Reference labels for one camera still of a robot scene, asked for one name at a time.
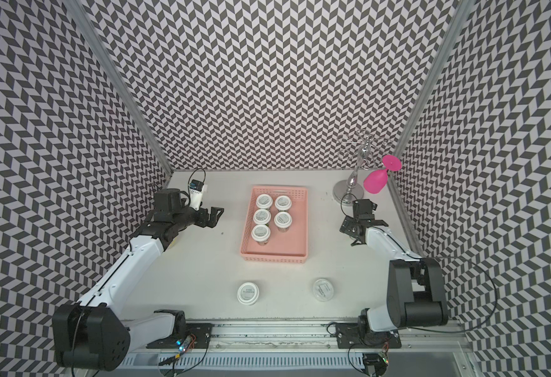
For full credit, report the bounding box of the white lid yogurt cup front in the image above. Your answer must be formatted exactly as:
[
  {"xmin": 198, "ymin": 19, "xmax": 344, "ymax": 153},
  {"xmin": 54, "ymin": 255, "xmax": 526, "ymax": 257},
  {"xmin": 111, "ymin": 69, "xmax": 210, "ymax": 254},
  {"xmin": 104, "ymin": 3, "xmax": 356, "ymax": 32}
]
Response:
[{"xmin": 237, "ymin": 282, "xmax": 260, "ymax": 306}]

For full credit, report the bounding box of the silver metal cup stand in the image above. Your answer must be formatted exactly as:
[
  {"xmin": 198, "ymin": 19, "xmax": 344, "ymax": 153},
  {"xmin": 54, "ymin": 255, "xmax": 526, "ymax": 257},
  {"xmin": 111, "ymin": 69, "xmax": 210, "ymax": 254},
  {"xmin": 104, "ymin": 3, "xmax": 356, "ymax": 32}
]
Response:
[{"xmin": 333, "ymin": 134, "xmax": 375, "ymax": 207}]

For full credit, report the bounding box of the magenta plastic wine glass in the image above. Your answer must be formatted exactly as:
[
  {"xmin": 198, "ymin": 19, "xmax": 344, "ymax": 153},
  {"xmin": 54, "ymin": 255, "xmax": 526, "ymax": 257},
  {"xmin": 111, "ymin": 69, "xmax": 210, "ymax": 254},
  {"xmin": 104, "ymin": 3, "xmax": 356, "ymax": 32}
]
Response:
[{"xmin": 363, "ymin": 155, "xmax": 402, "ymax": 194}]

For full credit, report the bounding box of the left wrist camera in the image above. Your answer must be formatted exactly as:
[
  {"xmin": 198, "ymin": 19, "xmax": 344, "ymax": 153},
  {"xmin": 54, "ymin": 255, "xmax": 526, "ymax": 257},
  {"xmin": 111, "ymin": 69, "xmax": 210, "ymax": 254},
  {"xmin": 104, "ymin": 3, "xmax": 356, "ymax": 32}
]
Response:
[{"xmin": 189, "ymin": 179, "xmax": 207, "ymax": 210}]

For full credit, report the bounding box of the red label yogurt cup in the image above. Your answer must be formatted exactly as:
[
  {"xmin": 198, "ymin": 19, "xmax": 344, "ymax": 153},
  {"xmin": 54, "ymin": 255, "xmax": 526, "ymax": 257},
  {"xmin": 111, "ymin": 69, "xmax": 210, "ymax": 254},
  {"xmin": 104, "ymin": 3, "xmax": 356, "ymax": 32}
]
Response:
[{"xmin": 274, "ymin": 195, "xmax": 293, "ymax": 212}]

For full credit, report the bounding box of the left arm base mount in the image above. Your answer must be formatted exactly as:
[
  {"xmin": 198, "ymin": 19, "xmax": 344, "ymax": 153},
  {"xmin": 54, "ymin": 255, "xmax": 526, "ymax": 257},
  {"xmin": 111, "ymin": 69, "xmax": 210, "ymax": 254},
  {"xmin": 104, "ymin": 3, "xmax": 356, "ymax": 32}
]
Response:
[{"xmin": 146, "ymin": 322, "xmax": 213, "ymax": 350}]

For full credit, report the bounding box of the yogurt cup edge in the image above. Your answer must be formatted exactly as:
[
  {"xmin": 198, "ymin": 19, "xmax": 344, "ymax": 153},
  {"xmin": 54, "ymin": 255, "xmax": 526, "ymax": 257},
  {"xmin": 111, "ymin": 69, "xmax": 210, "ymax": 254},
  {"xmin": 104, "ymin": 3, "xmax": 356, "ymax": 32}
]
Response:
[{"xmin": 251, "ymin": 224, "xmax": 272, "ymax": 246}]

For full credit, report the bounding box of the beige label yogurt cup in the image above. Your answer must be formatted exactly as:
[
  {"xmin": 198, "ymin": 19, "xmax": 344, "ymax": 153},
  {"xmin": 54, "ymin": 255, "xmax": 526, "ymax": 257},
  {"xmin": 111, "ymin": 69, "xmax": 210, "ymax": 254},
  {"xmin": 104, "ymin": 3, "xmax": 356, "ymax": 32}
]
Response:
[{"xmin": 255, "ymin": 193, "xmax": 273, "ymax": 210}]

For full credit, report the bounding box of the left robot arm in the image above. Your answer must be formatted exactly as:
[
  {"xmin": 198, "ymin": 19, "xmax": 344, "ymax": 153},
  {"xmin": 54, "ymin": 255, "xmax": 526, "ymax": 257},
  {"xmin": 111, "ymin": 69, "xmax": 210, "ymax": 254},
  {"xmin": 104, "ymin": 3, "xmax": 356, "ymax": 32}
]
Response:
[{"xmin": 52, "ymin": 188, "xmax": 224, "ymax": 372}]

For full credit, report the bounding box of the clear lid yogurt cup front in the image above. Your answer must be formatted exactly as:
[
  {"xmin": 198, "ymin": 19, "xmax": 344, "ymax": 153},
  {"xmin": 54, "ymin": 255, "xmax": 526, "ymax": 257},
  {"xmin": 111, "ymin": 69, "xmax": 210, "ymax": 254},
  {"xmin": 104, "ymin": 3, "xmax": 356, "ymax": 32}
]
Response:
[{"xmin": 312, "ymin": 278, "xmax": 335, "ymax": 303}]

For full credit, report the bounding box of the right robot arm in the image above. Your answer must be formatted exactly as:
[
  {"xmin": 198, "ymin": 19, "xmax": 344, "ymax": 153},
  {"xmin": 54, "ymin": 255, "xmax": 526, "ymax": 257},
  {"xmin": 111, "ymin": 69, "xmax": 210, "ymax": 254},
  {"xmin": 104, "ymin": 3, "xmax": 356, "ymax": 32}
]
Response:
[{"xmin": 340, "ymin": 199, "xmax": 449, "ymax": 332}]

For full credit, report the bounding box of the green label yogurt cup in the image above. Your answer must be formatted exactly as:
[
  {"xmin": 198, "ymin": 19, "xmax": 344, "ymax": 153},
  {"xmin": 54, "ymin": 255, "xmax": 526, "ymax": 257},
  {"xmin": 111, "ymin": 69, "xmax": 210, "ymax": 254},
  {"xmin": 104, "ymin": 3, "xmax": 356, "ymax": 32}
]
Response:
[{"xmin": 253, "ymin": 209, "xmax": 272, "ymax": 226}]

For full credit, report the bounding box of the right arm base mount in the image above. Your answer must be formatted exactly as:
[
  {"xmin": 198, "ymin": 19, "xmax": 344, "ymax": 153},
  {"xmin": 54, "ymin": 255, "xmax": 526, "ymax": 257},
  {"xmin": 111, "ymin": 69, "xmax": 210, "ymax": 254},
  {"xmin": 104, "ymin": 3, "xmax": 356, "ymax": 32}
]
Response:
[{"xmin": 327, "ymin": 322, "xmax": 402, "ymax": 350}]

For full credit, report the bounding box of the pink plastic basket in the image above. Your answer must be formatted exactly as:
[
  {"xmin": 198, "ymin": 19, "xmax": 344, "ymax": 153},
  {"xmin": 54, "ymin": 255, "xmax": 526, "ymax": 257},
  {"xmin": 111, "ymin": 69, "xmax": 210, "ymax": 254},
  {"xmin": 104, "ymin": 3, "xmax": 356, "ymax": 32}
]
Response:
[{"xmin": 240, "ymin": 185, "xmax": 308, "ymax": 263}]

